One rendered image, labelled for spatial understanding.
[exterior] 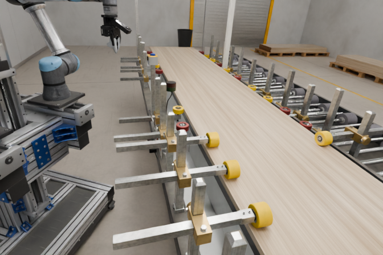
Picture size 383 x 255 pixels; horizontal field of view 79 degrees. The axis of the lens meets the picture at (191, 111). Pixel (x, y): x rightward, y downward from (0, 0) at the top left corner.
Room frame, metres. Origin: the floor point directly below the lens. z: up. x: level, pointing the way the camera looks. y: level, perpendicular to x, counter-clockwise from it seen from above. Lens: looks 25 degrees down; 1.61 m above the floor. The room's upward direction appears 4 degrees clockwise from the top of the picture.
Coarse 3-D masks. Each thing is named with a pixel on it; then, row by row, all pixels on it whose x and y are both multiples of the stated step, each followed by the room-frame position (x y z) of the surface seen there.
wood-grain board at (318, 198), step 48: (192, 48) 3.90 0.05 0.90; (192, 96) 1.78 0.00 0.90; (240, 96) 1.85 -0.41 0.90; (240, 144) 1.11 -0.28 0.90; (288, 144) 1.14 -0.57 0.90; (240, 192) 0.74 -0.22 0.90; (288, 192) 0.75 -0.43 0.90; (336, 192) 0.77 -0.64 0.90; (288, 240) 0.53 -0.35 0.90; (336, 240) 0.54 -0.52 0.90
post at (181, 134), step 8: (184, 136) 0.79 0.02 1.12; (184, 144) 0.79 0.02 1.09; (176, 152) 0.82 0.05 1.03; (184, 152) 0.79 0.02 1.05; (176, 160) 0.81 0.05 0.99; (184, 160) 0.80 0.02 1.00; (176, 184) 0.80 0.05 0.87; (176, 192) 0.79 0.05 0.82; (176, 200) 0.79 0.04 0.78; (176, 208) 0.79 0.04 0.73
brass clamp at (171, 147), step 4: (164, 136) 1.06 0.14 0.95; (172, 136) 1.03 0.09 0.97; (168, 140) 0.99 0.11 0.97; (176, 140) 1.00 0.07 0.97; (168, 144) 0.96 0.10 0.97; (172, 144) 0.96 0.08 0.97; (176, 144) 0.97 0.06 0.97; (168, 148) 0.96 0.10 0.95; (172, 148) 0.96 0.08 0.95; (168, 152) 0.96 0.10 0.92; (172, 152) 0.96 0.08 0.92
